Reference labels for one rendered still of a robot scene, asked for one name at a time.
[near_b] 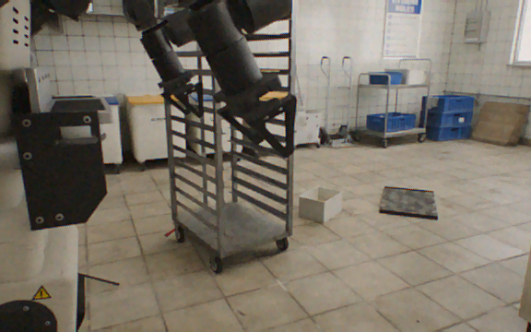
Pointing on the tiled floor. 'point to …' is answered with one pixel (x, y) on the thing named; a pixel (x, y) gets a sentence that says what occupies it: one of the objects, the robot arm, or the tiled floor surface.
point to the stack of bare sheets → (408, 203)
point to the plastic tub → (320, 204)
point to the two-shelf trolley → (395, 108)
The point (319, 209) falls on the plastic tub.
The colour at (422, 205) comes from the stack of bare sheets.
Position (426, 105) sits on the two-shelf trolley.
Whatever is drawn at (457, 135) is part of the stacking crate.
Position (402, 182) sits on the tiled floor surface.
